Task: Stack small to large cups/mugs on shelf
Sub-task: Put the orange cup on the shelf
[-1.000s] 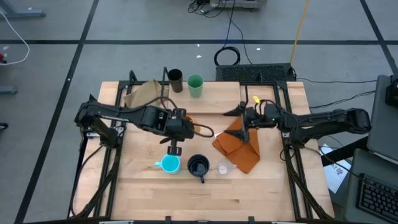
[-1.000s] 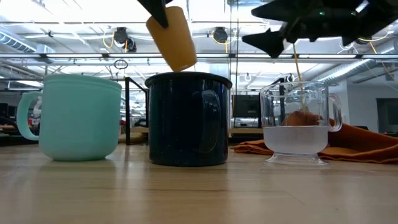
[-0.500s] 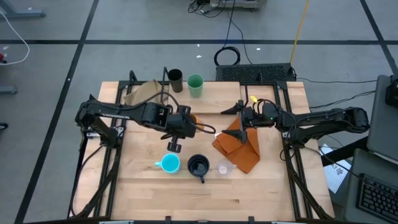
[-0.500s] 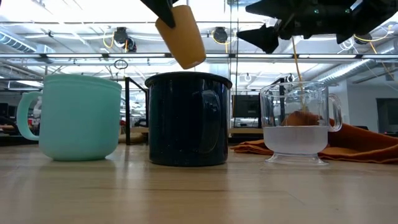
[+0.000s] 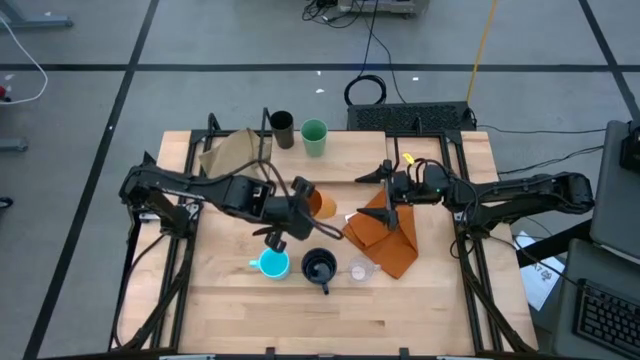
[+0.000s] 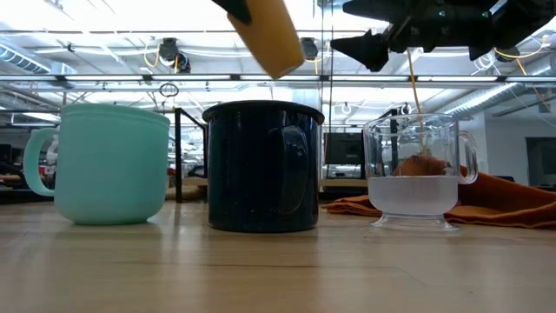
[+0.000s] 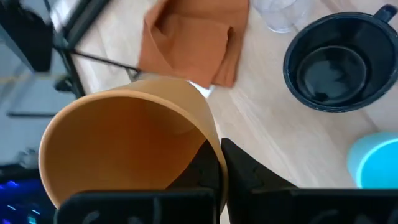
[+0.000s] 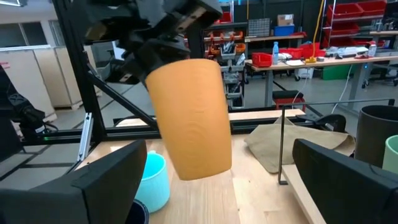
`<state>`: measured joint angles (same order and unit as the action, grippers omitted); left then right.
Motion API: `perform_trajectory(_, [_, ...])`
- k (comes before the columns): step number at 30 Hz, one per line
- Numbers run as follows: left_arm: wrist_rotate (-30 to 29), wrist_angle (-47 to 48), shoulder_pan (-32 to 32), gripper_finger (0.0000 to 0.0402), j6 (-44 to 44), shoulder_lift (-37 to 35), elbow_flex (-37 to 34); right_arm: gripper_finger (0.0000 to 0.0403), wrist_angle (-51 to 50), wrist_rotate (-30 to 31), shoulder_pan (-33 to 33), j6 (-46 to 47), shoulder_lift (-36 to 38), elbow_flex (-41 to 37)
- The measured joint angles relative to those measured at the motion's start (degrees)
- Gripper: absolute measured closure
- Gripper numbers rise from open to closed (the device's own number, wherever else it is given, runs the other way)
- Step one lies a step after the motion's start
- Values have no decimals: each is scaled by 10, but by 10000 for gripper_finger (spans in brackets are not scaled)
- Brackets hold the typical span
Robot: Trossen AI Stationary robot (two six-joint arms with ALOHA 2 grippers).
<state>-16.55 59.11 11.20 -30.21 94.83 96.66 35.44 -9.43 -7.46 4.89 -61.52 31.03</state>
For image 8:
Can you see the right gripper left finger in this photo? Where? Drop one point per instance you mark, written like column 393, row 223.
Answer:
column 77, row 202

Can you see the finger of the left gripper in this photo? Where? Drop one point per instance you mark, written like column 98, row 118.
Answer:
column 161, row 53
column 127, row 73

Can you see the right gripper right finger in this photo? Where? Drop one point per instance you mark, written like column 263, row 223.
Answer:
column 348, row 193

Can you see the light green cup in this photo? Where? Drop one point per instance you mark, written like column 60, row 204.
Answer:
column 390, row 152

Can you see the dark blue enamel mug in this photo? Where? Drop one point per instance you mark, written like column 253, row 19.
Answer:
column 138, row 214

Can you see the tall black cup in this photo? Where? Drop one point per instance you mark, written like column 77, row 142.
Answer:
column 373, row 130

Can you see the orange plastic cup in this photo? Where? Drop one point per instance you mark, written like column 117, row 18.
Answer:
column 189, row 124

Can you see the turquoise mug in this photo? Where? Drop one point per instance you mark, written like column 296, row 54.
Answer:
column 154, row 186

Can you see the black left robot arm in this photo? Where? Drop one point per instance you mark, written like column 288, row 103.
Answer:
column 18, row 109

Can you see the parts rack with orange bins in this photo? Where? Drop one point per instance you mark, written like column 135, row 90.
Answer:
column 230, row 51

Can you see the beige cloth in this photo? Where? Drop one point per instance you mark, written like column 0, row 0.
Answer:
column 311, row 130

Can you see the white cabinets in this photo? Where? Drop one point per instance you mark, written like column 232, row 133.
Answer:
column 37, row 77

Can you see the grey drawer cabinet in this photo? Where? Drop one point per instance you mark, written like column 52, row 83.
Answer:
column 259, row 28

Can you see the red storage bin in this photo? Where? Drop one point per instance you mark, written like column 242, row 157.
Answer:
column 262, row 59

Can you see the red and black stool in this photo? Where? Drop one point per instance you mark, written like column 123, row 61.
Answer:
column 289, row 101

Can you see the blue bottle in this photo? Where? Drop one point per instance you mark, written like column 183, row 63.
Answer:
column 275, row 54

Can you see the green box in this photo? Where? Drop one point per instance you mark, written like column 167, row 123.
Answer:
column 335, row 73

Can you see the blue storage bin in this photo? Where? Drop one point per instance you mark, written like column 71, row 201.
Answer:
column 284, row 31

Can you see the cardboard box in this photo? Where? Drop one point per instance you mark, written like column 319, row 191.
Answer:
column 285, row 20

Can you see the wooden workbench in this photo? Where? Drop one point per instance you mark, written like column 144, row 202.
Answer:
column 326, row 62

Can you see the white bottle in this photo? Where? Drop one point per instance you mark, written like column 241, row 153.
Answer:
column 372, row 49

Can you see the rack with red bins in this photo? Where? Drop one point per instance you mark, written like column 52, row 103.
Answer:
column 345, row 9

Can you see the black rig frame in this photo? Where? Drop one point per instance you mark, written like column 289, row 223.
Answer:
column 77, row 77

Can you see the silver metal bracket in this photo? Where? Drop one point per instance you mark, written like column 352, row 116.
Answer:
column 84, row 137

